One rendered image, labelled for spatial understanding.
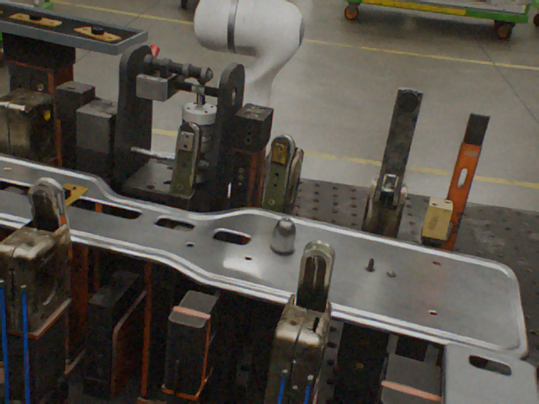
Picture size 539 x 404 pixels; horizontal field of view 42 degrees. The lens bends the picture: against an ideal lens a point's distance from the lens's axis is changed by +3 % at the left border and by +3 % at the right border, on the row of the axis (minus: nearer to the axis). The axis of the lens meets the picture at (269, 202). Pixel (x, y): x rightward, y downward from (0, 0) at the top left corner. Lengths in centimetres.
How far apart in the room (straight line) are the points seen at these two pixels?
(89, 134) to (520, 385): 76
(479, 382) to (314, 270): 22
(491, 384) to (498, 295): 19
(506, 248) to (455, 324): 91
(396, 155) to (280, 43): 49
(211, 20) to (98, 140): 41
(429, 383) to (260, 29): 86
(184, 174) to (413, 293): 41
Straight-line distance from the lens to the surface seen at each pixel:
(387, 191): 105
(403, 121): 103
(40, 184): 89
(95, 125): 119
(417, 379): 83
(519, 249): 182
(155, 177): 123
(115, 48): 126
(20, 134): 122
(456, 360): 84
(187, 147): 109
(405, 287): 94
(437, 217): 104
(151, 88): 112
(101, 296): 107
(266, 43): 145
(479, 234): 183
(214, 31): 146
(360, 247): 101
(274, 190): 109
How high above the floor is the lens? 149
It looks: 27 degrees down
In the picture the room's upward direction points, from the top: 7 degrees clockwise
